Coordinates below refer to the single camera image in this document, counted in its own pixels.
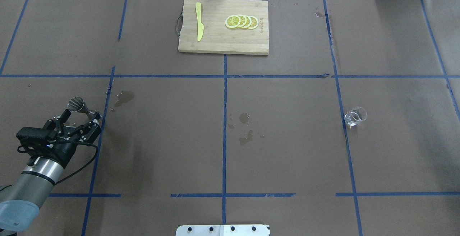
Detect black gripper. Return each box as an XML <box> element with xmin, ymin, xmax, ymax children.
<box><xmin>43</xmin><ymin>109</ymin><xmax>102</xmax><ymax>147</ymax></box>

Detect steel double jigger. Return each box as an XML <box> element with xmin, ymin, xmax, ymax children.
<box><xmin>67</xmin><ymin>97</ymin><xmax>94</xmax><ymax>114</ymax></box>

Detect clear glass cup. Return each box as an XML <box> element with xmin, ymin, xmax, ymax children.
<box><xmin>344</xmin><ymin>107</ymin><xmax>368</xmax><ymax>127</ymax></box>

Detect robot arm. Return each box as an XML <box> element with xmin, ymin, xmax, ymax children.
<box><xmin>0</xmin><ymin>109</ymin><xmax>102</xmax><ymax>236</ymax></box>

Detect yellow plastic knife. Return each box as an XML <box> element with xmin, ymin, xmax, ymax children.
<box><xmin>194</xmin><ymin>2</ymin><xmax>205</xmax><ymax>42</ymax></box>

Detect bamboo cutting board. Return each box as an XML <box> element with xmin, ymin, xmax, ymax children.
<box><xmin>178</xmin><ymin>0</ymin><xmax>270</xmax><ymax>56</ymax></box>

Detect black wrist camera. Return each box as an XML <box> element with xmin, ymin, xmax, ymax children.
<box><xmin>16</xmin><ymin>127</ymin><xmax>51</xmax><ymax>146</ymax></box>

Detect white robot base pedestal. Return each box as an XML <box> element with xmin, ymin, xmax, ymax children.
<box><xmin>175</xmin><ymin>224</ymin><xmax>271</xmax><ymax>236</ymax></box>

